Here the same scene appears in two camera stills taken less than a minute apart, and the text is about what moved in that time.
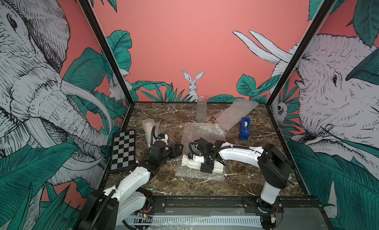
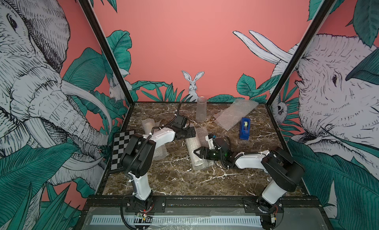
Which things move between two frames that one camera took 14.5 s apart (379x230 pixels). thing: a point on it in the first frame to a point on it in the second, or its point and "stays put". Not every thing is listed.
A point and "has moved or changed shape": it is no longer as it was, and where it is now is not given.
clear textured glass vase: x=201 y=109 stays put
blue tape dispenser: x=245 y=129 stays put
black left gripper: x=178 y=151 to x=189 y=134
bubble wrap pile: x=190 y=132 has moved or changed shape
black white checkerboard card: x=123 y=150 stays put
